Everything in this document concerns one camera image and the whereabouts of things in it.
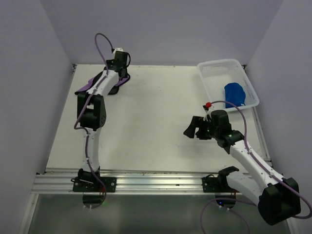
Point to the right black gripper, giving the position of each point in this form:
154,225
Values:
197,121

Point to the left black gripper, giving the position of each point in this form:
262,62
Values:
109,62

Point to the purple and grey towel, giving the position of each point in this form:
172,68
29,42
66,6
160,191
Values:
113,91

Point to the blue towel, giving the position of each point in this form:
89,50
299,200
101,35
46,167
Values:
235,94

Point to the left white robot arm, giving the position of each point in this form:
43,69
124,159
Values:
91,117

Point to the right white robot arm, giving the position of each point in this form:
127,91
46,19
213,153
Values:
275,196

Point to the white plastic basket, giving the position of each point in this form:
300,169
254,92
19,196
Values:
216,74

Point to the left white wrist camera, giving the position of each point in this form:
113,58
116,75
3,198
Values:
117,49

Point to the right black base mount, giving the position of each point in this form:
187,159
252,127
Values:
212,184

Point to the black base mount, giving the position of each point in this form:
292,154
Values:
212,184
107,184

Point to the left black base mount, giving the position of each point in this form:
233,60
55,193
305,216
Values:
107,184

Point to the aluminium frame rail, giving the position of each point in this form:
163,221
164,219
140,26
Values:
128,183

